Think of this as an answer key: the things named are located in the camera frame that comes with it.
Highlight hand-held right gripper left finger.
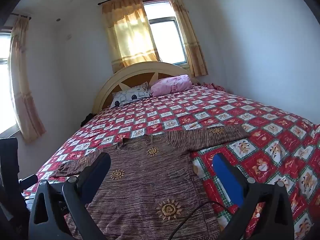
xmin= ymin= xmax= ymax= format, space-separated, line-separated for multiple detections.
xmin=29 ymin=152 xmax=111 ymax=240

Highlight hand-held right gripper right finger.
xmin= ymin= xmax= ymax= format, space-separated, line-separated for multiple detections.
xmin=212 ymin=152 xmax=295 ymax=240

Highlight brown knit sweater sun prints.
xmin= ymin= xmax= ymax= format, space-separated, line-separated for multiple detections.
xmin=54 ymin=124 xmax=251 ymax=240

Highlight dark cloth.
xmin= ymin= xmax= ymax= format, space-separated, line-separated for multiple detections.
xmin=80 ymin=114 xmax=94 ymax=128

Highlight red checkered printed blanket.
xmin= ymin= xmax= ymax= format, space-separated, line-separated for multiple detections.
xmin=22 ymin=84 xmax=320 ymax=240

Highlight white patterned pillow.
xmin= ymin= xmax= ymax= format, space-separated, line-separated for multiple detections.
xmin=110 ymin=82 xmax=152 ymax=108

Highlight window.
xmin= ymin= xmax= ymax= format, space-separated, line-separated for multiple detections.
xmin=142 ymin=1 xmax=188 ymax=67
xmin=0 ymin=31 xmax=21 ymax=137

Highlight pink ruffled cloth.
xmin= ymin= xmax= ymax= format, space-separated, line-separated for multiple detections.
xmin=204 ymin=82 xmax=225 ymax=92

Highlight pink pillow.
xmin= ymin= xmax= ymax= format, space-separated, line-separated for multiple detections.
xmin=150 ymin=74 xmax=192 ymax=97

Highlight beige wooden headboard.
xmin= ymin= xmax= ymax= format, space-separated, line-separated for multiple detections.
xmin=92 ymin=61 xmax=200 ymax=114

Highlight black cable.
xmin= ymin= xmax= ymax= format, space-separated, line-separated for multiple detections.
xmin=169 ymin=200 xmax=237 ymax=240

